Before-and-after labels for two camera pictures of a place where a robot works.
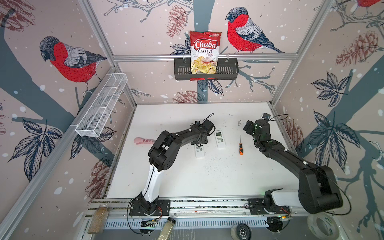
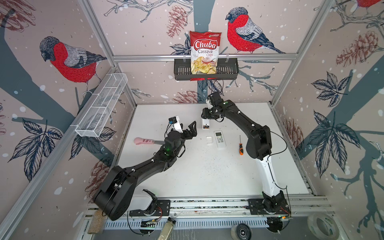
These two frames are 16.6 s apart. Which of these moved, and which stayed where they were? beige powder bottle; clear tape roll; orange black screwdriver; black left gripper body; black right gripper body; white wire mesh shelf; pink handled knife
Moved: black left gripper body; black right gripper body
Stayed: pink handled knife; white wire mesh shelf; clear tape roll; orange black screwdriver; beige powder bottle
